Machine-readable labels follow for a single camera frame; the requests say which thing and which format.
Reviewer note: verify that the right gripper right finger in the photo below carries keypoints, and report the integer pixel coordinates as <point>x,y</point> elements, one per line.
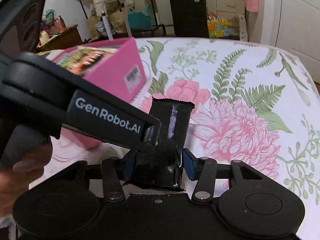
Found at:
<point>203,170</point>

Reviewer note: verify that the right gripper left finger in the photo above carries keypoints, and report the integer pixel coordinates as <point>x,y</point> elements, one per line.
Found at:
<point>113,171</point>

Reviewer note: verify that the plain black snack packet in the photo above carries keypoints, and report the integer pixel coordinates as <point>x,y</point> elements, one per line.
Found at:
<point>162,168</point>

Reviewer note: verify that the clear bag coated peanuts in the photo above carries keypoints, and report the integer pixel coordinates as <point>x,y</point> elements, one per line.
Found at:
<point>84,59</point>

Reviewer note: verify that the left hand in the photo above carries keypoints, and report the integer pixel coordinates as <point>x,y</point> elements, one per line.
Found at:
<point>15,181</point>

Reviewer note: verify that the wooden nightstand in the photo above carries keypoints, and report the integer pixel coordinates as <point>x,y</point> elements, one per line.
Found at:
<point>70,37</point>

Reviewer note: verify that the brown paper bag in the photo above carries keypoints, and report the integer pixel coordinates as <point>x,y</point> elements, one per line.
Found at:
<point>91,26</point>

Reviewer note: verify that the floral bed sheet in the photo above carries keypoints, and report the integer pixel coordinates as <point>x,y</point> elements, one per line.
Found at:
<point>253,103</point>

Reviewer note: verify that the pink storage box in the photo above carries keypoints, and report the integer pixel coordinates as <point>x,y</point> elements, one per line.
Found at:
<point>110,72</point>

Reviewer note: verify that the wooden rolling side table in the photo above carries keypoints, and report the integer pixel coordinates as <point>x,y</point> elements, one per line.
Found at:
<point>125,10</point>

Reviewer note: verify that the teal shopping bag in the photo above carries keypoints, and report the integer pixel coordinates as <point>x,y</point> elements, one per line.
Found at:
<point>140,20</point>

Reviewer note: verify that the colourful gift bag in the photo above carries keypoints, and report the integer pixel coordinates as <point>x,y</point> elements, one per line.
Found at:
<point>218,27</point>

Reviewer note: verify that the black suitcase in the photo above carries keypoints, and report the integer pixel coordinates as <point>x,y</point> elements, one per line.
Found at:
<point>189,18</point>

